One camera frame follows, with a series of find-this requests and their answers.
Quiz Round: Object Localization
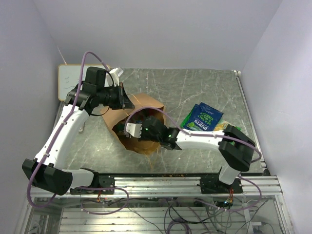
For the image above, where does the small whiteboard wooden frame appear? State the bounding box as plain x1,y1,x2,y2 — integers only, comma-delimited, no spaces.
58,64,113,101

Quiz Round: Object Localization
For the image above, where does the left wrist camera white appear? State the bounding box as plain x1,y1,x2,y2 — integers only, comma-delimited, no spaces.
109,67,124,86

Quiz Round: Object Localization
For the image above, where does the blue kettle potato chips bag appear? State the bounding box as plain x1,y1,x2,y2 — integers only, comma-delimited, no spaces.
199,102,223,123

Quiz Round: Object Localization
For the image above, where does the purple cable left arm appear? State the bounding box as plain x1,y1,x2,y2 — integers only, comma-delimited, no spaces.
26,50,110,209

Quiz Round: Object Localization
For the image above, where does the white marker pen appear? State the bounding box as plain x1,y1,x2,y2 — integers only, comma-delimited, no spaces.
78,123,85,133

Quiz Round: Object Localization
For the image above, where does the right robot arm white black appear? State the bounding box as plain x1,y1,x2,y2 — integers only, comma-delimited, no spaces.
137,117,256,194

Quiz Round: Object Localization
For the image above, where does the brown paper bag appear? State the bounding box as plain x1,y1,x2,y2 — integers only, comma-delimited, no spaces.
100,92,165,171

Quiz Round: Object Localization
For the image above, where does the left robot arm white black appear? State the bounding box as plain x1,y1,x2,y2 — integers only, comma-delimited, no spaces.
22,66,134,195

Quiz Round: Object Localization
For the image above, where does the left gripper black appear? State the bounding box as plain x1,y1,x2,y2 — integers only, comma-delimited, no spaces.
97,82,136,110

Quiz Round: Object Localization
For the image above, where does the blue Burts sea salt bag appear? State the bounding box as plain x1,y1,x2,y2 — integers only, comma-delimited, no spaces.
181,110,218,132

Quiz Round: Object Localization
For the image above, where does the green cassava chips bag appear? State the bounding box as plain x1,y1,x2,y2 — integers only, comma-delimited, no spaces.
176,118,236,149

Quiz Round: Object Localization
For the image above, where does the aluminium mounting rail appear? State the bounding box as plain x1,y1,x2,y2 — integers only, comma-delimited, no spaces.
26,173,283,198

